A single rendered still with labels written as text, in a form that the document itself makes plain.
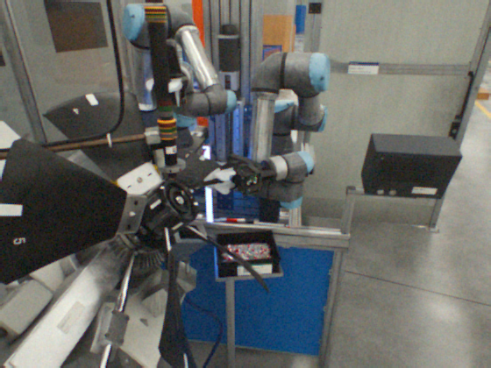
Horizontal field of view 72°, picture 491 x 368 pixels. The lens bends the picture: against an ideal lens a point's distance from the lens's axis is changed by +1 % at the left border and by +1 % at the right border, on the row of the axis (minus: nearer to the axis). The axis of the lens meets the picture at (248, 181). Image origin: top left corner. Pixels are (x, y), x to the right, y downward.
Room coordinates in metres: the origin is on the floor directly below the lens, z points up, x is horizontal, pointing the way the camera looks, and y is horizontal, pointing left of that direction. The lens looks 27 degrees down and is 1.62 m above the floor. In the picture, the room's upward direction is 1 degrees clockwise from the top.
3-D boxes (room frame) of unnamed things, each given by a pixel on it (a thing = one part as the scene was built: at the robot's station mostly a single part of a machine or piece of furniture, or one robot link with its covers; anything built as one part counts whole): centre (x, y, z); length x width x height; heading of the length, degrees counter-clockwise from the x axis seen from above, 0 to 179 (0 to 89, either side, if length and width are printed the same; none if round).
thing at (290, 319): (1.13, 0.05, 0.45); 0.82 x 0.02 x 0.66; 82
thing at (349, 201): (1.07, -0.38, 0.96); 0.03 x 0.03 x 0.20; 82
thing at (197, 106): (1.07, 0.20, 1.34); 0.11 x 0.08 x 0.11; 121
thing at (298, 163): (1.00, -0.15, 1.17); 0.11 x 0.08 x 0.09; 119
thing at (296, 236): (1.13, 0.05, 0.82); 0.90 x 0.04 x 0.08; 82
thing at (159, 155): (0.78, 0.21, 1.31); 0.09 x 0.07 x 0.10; 117
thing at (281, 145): (1.49, -0.14, 1.09); 0.15 x 0.15 x 0.10
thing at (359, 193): (1.06, -0.48, 1.04); 0.24 x 0.03 x 0.03; 82
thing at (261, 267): (0.96, 0.00, 0.85); 0.22 x 0.17 x 0.07; 97
